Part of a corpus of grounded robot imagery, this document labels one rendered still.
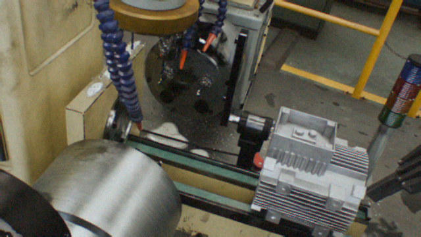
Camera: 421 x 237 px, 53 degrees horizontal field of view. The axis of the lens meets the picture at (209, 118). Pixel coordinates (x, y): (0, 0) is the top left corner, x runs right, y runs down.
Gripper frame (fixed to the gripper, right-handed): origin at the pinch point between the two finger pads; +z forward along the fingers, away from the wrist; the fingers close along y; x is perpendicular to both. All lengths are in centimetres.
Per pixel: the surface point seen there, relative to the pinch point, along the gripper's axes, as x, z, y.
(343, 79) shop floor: 78, 82, -248
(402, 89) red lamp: 2.5, -5.8, -33.5
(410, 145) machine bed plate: 37, 14, -62
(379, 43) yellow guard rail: 59, 35, -216
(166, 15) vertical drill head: -52, 3, 0
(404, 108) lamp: 7.1, -2.8, -33.3
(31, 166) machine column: -54, 46, 10
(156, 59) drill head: -48, 30, -27
